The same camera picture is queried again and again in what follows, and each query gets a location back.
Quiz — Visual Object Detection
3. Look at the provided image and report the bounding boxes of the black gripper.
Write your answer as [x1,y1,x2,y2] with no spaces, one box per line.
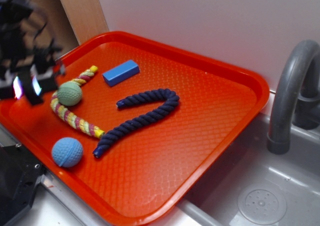
[0,40,63,99]

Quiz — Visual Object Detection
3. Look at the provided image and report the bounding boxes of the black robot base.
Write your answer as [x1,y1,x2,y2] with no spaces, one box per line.
[0,143,45,226]

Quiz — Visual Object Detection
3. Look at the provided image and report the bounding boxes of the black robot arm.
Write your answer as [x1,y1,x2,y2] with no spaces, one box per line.
[0,0,65,105]

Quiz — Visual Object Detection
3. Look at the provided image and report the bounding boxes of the green dimpled ball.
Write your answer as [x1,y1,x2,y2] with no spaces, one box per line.
[57,82,83,106]

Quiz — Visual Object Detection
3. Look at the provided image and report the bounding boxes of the blue dimpled ball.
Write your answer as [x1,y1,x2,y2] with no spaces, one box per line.
[51,137,84,168]

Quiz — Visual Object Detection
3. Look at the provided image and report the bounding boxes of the wooden board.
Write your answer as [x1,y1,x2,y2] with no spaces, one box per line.
[60,0,109,44]

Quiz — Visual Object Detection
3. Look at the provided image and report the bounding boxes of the blue rectangular block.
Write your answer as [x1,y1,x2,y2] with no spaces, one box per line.
[102,60,140,87]

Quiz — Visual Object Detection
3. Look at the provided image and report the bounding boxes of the red plastic tray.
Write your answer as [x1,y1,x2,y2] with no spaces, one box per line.
[0,32,269,226]

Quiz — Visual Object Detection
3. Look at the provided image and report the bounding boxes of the grey plastic sink basin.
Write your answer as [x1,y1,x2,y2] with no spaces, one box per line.
[179,114,320,226]

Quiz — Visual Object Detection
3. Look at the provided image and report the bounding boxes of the grey toy faucet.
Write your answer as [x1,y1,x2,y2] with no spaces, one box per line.
[267,40,320,155]

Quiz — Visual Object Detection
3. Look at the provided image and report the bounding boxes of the multicolour braided rope toy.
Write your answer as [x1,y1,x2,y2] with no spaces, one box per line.
[50,65,105,139]

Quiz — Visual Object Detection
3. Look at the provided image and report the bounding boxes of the navy blue rope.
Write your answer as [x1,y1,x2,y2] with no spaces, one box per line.
[92,88,181,159]

